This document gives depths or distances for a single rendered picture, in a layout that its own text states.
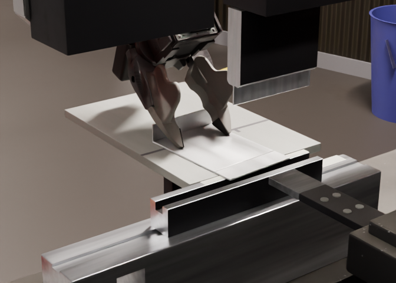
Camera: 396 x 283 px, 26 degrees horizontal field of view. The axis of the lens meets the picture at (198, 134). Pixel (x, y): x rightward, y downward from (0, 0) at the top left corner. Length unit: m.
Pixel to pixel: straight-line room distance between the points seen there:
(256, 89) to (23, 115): 3.10
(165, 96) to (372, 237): 0.31
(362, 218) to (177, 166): 0.21
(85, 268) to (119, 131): 0.25
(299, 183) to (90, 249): 0.21
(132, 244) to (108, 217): 2.14
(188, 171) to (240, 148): 0.08
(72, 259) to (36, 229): 2.12
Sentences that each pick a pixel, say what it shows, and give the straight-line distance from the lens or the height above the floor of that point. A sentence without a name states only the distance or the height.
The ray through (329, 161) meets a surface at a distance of 0.99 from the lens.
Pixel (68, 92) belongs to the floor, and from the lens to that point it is 4.16.
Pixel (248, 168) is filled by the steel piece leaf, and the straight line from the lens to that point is 0.88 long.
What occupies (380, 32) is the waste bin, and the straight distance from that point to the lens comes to 3.74.
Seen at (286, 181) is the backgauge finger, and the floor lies 1.00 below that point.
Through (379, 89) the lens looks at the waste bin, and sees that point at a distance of 3.83.
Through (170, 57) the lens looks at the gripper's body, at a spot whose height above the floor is 1.09.
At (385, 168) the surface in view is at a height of 0.88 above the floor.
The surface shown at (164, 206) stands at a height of 1.00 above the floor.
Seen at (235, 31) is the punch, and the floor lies 1.15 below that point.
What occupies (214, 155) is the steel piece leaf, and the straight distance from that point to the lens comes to 0.91.
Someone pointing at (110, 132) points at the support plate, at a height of 1.00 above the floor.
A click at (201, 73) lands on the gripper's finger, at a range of 0.98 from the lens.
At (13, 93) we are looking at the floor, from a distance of 4.20.
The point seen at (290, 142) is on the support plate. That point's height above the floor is 1.00.
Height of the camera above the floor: 1.37
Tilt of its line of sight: 22 degrees down
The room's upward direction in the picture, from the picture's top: straight up
